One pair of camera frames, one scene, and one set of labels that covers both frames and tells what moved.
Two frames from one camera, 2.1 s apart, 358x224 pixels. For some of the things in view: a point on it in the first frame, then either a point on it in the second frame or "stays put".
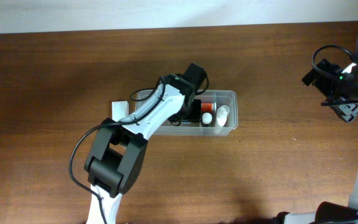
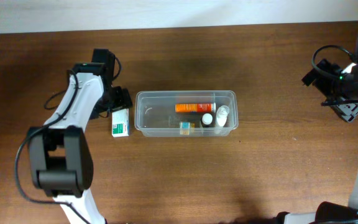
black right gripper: x=347 y=110 stays put
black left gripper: x=196 y=116 -> x=123 y=98
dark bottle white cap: x=207 y=119 stays put
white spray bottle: x=221 y=119 stays put
